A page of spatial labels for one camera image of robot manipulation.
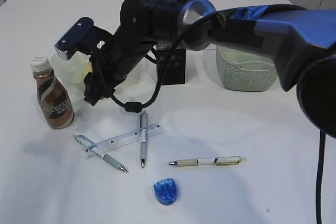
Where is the sugared bread loaf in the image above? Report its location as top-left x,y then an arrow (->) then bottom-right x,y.
82,62 -> 92,80

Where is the grey grip pen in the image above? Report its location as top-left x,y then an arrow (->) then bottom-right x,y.
139,111 -> 149,168
72,134 -> 128,173

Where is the blue pencil sharpener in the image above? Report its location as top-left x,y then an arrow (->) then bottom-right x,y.
153,178 -> 180,206

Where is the clear plastic ruler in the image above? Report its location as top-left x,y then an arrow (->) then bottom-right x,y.
82,124 -> 163,158

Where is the beige grip white pen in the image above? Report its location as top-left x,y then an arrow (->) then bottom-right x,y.
169,156 -> 247,167

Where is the black mesh pen holder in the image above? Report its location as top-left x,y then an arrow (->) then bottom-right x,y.
155,44 -> 187,86

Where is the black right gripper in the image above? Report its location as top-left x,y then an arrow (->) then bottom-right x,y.
84,0 -> 184,106

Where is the green plastic woven basket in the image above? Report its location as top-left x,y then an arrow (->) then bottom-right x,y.
216,46 -> 277,92

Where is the grey grip pen middle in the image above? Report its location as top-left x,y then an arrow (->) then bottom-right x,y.
139,111 -> 149,168

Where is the silver blue wrist camera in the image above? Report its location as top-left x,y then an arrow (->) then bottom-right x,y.
54,17 -> 113,60

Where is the grey grip pen left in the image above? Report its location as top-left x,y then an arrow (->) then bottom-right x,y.
72,134 -> 128,173

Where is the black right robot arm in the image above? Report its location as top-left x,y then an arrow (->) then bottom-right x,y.
78,0 -> 335,137

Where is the green wavy glass plate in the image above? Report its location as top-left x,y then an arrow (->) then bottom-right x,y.
51,52 -> 90,86

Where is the brown coffee drink bottle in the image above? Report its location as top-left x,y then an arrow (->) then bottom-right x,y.
30,56 -> 75,129

